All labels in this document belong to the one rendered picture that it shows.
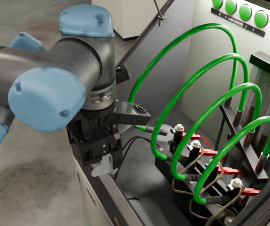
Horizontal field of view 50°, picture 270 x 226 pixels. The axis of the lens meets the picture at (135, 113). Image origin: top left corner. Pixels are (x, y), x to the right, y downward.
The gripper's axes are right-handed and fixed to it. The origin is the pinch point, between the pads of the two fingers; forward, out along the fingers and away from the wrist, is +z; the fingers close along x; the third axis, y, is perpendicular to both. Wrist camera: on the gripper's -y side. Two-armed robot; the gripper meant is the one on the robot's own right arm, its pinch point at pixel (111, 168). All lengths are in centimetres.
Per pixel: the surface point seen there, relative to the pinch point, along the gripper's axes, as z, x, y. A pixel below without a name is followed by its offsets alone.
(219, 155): -5.5, 12.4, -18.6
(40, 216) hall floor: 121, -79, 18
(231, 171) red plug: 13.6, 7.7, -32.4
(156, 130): -2.1, -3.3, -14.0
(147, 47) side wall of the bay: -1, -43, -37
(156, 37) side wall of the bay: -3, -43, -41
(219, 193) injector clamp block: 22.8, 7.4, -30.5
